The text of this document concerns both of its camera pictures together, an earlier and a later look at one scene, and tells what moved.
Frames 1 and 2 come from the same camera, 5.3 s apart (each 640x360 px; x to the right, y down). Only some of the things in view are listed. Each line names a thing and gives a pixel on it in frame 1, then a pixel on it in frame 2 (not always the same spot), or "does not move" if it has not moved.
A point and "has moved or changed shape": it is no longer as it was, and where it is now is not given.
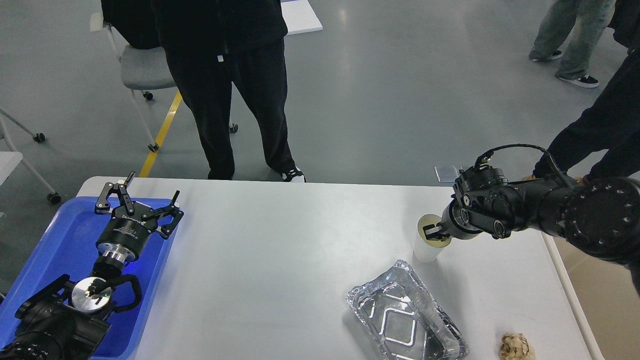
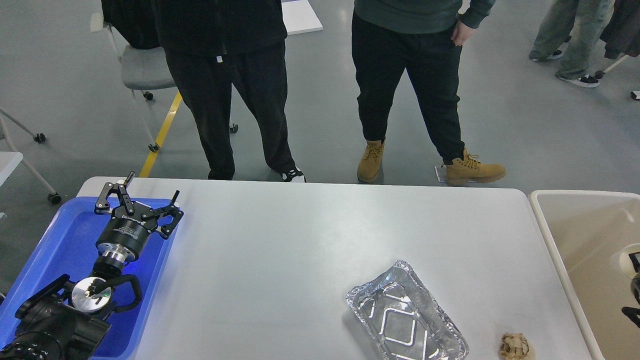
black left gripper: x=133 y=231 does not move
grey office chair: x=142 y=68 does not move
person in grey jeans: x=585 y=21 does not move
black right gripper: x=454 y=219 → x=635 y=287
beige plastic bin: x=606 y=293 does not move
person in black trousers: x=210 y=44 does not move
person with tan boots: x=610 y=123 → x=425 y=37
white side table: x=9 y=157 does not move
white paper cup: x=425 y=250 has moved or changed shape
